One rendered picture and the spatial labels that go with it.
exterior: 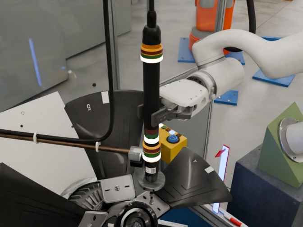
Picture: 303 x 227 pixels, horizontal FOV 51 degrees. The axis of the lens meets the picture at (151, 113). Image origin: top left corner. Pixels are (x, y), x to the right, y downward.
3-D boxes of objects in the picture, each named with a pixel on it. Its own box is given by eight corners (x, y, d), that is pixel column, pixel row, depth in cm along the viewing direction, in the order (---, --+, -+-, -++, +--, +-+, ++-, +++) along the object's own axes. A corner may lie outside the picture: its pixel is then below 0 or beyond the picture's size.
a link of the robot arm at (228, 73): (208, 63, 77) (221, 98, 78) (238, 49, 84) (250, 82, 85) (185, 71, 83) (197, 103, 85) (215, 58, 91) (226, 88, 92)
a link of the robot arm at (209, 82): (216, 107, 80) (208, 111, 78) (189, 94, 85) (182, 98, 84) (220, 77, 75) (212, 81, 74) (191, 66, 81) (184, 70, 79)
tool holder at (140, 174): (127, 188, 79) (125, 158, 74) (134, 169, 85) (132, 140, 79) (162, 193, 78) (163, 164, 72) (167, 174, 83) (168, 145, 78)
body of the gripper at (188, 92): (213, 109, 78) (183, 127, 72) (181, 94, 84) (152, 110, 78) (216, 82, 74) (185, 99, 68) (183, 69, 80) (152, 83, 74)
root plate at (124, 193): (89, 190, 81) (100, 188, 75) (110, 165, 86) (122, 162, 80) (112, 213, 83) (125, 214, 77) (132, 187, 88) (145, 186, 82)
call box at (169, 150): (143, 150, 138) (143, 130, 132) (159, 140, 144) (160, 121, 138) (170, 168, 129) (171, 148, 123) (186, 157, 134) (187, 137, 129)
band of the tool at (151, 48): (138, 63, 61) (138, 49, 60) (143, 55, 65) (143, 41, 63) (160, 65, 60) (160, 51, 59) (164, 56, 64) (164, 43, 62)
